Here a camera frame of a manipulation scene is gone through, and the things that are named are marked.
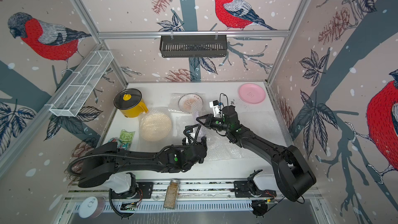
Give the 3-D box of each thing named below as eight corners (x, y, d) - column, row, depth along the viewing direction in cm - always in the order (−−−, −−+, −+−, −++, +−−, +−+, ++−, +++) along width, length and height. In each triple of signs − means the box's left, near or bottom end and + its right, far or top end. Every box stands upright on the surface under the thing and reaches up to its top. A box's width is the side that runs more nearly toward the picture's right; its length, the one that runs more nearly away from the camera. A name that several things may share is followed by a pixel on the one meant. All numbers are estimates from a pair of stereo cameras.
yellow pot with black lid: (118, 118, 102) (109, 107, 92) (125, 100, 112) (118, 88, 102) (147, 118, 102) (141, 107, 92) (152, 100, 112) (147, 88, 102)
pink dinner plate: (240, 104, 111) (241, 102, 109) (236, 85, 123) (237, 83, 122) (267, 103, 111) (268, 102, 109) (261, 84, 123) (261, 83, 121)
